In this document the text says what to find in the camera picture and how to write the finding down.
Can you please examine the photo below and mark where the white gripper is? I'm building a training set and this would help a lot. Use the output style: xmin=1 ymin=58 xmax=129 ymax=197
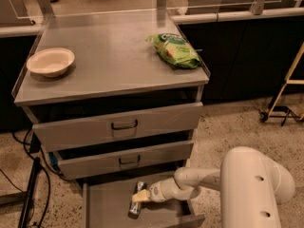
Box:
xmin=132 ymin=178 xmax=181 ymax=202

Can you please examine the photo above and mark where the silver blue redbull can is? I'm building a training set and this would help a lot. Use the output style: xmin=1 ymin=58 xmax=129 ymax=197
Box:
xmin=128 ymin=181 xmax=147 ymax=219

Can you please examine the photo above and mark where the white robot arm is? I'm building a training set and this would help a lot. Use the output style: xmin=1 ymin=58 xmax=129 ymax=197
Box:
xmin=132 ymin=146 xmax=295 ymax=228

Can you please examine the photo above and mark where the bottom steel drawer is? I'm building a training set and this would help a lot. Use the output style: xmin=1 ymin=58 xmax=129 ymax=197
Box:
xmin=83 ymin=163 xmax=205 ymax=228

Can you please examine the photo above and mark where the steel drawer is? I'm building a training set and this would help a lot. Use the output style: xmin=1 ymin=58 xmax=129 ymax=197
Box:
xmin=83 ymin=163 xmax=205 ymax=228
xmin=33 ymin=102 xmax=202 ymax=152
xmin=58 ymin=141 xmax=194 ymax=180

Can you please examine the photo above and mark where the middle steel drawer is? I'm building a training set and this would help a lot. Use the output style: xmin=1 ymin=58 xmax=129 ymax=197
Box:
xmin=58 ymin=141 xmax=194 ymax=180

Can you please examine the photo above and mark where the top steel drawer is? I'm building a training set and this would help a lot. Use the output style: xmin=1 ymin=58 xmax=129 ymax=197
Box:
xmin=33 ymin=102 xmax=202 ymax=152

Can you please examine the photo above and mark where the steel drawer cabinet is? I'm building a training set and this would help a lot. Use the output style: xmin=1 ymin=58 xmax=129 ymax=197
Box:
xmin=11 ymin=9 xmax=211 ymax=181

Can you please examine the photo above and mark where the black metal stand leg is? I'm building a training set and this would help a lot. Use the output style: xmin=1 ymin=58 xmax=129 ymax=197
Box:
xmin=18 ymin=158 xmax=41 ymax=228

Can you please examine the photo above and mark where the green chip bag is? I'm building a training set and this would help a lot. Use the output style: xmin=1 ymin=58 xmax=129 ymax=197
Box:
xmin=145 ymin=33 xmax=200 ymax=69

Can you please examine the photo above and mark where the white paper bowl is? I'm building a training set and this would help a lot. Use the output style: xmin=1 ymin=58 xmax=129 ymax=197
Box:
xmin=26 ymin=47 xmax=75 ymax=78

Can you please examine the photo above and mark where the black floor cable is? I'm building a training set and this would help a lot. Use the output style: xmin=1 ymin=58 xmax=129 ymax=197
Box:
xmin=0 ymin=128 xmax=69 ymax=228

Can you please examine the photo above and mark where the yellow wheeled cart frame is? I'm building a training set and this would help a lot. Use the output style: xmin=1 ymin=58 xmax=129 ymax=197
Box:
xmin=259 ymin=43 xmax=304 ymax=125

